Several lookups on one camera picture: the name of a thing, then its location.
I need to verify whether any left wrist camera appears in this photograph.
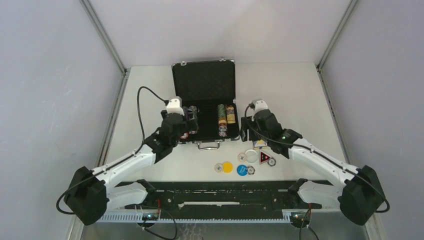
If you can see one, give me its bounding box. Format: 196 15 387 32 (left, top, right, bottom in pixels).
165 96 185 116

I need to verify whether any circuit board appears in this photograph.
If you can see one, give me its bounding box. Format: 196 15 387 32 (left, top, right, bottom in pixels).
142 213 159 222
290 212 310 222

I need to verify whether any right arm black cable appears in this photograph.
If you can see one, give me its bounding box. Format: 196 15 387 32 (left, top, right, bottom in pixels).
244 105 391 214

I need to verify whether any left circuit board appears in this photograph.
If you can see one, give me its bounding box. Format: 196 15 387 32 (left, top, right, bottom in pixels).
142 213 159 222

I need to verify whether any white dealer button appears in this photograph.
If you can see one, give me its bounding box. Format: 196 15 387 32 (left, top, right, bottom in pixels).
244 149 259 163

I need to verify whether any shrink-wrapped blue chip stack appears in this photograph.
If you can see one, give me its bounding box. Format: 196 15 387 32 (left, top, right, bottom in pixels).
182 106 190 134

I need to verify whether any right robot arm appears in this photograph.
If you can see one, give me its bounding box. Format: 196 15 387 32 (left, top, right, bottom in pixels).
240 109 391 226

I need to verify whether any aluminium frame post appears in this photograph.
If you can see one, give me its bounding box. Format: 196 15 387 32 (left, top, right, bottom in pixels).
316 0 386 240
64 0 130 240

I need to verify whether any left aluminium frame post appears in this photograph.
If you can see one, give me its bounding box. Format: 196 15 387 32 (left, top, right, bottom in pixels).
64 0 130 240

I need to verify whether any grey cable duct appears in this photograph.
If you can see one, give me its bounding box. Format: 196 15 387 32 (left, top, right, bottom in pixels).
97 211 292 224

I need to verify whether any right aluminium frame post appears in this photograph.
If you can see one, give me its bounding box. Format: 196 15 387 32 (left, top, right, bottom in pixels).
316 0 386 240

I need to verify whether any black aluminium poker case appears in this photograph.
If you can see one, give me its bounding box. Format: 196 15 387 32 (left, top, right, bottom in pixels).
171 59 240 144

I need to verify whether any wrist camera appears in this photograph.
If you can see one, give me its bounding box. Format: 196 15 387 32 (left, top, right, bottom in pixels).
165 96 185 116
251 99 269 115

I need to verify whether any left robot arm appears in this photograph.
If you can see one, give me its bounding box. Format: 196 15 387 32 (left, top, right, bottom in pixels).
63 113 197 226

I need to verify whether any red triangular card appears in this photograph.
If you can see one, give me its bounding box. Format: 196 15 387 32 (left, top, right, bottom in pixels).
259 150 273 164

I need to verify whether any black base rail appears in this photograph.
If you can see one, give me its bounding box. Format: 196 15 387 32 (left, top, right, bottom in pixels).
126 180 310 219

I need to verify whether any yellow round button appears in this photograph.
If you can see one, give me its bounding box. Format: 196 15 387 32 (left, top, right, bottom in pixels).
222 161 234 173

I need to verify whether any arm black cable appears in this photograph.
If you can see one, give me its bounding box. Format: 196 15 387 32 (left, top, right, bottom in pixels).
55 86 170 216
244 105 391 214

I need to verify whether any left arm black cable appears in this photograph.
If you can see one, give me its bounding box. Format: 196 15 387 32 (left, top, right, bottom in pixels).
55 86 170 216

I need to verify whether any right circuit board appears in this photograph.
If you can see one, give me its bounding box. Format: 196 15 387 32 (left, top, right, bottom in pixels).
290 212 310 222

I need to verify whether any red five poker chip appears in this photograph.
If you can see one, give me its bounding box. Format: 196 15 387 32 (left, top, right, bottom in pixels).
180 132 189 140

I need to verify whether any yellow chip stack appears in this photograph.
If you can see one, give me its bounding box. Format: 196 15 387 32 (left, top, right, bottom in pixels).
225 105 236 124

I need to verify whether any playing card deck box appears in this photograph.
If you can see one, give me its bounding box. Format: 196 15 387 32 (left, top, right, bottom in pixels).
252 140 268 149

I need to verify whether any blue round button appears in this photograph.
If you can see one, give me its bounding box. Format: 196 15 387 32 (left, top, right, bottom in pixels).
236 164 248 176

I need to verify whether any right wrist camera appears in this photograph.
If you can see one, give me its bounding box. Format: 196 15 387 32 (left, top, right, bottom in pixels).
251 99 269 115

